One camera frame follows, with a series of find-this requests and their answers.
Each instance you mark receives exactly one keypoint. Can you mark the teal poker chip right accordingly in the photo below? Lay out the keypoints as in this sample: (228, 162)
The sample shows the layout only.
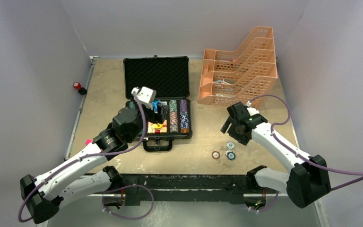
(230, 155)

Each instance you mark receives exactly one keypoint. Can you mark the pink highlighter marker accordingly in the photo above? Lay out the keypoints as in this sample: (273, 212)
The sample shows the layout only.
(88, 141)

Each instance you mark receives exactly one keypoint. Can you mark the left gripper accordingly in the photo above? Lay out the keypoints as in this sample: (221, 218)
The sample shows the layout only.
(159, 117)

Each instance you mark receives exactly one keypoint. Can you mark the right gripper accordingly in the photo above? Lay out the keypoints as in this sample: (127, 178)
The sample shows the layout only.
(243, 139)

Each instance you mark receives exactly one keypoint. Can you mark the red emergency button left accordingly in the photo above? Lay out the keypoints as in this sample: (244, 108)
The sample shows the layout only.
(81, 90)

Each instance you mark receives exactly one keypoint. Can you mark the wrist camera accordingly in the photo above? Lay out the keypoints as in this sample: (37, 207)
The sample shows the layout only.
(145, 95)
(251, 110)

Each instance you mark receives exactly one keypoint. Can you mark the white poker chip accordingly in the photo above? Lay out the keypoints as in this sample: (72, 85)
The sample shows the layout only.
(230, 145)

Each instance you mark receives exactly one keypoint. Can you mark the yellow round button chip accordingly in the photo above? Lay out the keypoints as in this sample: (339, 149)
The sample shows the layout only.
(158, 126)

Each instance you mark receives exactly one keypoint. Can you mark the black poker set case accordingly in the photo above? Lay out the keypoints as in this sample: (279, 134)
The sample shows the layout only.
(169, 77)

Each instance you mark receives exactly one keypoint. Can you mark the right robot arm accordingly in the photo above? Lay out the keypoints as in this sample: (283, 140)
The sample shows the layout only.
(306, 178)

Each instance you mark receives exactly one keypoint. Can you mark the black base frame rail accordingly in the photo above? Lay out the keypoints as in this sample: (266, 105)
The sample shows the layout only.
(234, 189)

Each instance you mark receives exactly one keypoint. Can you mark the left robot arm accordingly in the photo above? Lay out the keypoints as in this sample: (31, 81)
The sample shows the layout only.
(44, 195)

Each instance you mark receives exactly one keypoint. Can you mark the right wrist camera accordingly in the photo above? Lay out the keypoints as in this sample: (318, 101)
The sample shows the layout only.
(251, 110)

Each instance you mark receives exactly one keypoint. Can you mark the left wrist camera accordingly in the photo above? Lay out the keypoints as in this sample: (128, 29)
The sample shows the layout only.
(145, 95)

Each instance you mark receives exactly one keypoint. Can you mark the red poker chip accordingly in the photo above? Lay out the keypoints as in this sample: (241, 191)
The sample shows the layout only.
(215, 155)

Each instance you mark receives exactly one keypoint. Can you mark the red gold card deck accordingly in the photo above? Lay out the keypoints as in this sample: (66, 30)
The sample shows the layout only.
(152, 130)

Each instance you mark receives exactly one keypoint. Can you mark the orange plastic file tray rack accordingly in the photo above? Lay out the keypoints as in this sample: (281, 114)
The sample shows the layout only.
(228, 77)

